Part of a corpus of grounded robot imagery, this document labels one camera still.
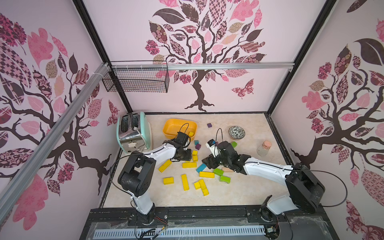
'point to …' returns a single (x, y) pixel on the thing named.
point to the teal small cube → (196, 142)
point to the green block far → (234, 144)
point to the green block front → (223, 178)
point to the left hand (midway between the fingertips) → (189, 159)
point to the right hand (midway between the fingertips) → (206, 157)
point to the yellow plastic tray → (171, 126)
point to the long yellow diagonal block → (165, 166)
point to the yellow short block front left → (168, 181)
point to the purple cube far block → (209, 125)
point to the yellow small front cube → (197, 185)
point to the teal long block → (201, 168)
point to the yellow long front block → (203, 187)
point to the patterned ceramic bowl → (236, 132)
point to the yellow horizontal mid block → (187, 165)
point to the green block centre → (218, 171)
